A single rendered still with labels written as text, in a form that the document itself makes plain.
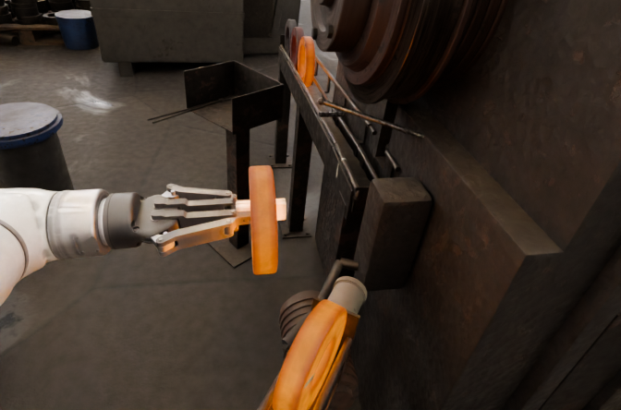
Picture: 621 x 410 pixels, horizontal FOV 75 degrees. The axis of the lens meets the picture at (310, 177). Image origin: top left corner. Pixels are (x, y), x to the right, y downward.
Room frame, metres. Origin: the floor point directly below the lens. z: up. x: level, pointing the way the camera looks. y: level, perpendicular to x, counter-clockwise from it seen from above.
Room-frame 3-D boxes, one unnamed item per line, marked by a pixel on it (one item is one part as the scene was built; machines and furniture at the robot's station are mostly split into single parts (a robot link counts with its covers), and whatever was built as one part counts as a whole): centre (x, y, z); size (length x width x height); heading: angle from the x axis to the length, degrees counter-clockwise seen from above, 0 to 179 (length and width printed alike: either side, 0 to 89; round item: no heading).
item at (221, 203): (0.44, 0.15, 0.84); 0.11 x 0.01 x 0.04; 105
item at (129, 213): (0.41, 0.22, 0.84); 0.09 x 0.08 x 0.07; 103
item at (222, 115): (1.24, 0.28, 0.36); 0.26 x 0.20 x 0.72; 49
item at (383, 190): (0.60, -0.17, 0.68); 0.11 x 0.08 x 0.24; 104
